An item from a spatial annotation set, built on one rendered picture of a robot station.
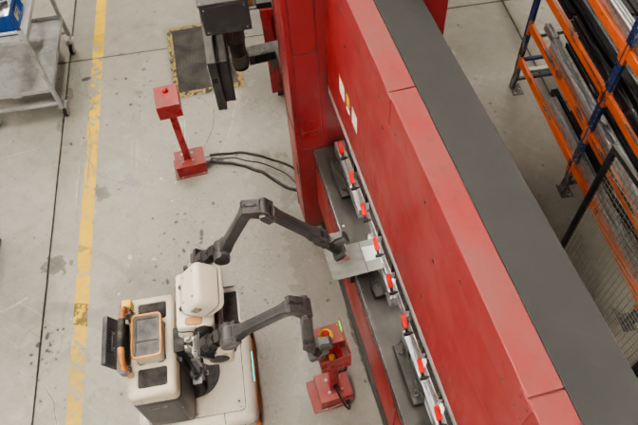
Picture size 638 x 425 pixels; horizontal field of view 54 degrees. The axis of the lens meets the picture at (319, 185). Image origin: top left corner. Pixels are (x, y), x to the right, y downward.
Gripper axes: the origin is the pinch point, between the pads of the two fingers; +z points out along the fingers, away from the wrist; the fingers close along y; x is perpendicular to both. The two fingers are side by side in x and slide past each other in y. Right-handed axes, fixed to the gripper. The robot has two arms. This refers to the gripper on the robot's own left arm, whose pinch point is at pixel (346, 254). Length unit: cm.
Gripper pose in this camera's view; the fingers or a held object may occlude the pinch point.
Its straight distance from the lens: 322.8
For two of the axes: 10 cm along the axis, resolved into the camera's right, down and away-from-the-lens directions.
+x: -8.2, 4.8, 3.0
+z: 5.1, 3.8, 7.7
